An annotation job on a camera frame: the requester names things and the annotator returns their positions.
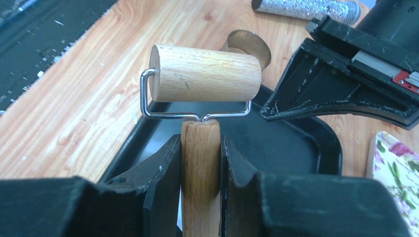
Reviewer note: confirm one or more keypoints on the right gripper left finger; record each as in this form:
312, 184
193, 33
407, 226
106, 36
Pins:
141, 202

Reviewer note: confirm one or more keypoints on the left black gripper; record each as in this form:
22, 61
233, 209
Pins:
371, 70

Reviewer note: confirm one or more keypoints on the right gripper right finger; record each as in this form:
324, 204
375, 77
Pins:
258, 204

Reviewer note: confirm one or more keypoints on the black baking tray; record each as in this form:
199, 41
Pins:
306, 145

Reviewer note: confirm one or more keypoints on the wooden pastry roller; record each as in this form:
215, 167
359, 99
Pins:
182, 74

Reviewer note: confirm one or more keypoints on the silver glitter tube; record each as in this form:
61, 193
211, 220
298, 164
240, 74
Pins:
347, 12

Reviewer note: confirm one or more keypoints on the floral rectangular tray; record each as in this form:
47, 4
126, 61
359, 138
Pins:
396, 166

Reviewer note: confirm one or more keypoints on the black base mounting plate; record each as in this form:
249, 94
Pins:
35, 34

